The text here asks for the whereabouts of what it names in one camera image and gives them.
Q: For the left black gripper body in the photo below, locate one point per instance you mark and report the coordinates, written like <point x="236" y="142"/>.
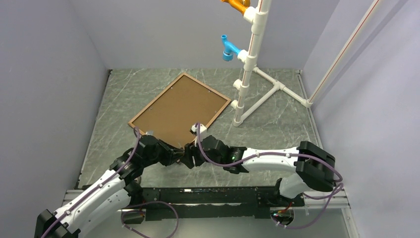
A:
<point x="162" y="153"/>

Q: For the blue picture frame with photo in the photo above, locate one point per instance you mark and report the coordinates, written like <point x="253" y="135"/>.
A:
<point x="184" y="102"/>

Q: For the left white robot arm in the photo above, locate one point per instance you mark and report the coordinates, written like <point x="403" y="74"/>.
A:
<point x="116" y="189"/>

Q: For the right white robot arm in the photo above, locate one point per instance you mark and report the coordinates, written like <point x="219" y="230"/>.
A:
<point x="309" y="166"/>

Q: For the white PVC pipe stand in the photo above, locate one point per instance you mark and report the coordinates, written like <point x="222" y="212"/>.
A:
<point x="283" y="33"/>

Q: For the blue pipe fitting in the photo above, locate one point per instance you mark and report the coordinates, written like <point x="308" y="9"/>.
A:
<point x="229" y="49"/>

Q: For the white diagonal PVC pole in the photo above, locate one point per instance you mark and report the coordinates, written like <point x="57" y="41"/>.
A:
<point x="339" y="56"/>

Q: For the orange pipe fitting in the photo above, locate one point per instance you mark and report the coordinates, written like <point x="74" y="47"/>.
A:
<point x="239" y="5"/>

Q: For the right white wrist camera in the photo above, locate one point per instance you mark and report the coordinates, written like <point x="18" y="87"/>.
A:
<point x="199" y="131"/>

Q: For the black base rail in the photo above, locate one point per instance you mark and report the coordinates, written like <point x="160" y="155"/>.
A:
<point x="210" y="202"/>

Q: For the aluminium extrusion frame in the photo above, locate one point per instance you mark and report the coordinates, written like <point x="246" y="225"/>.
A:
<point x="321" y="200"/>

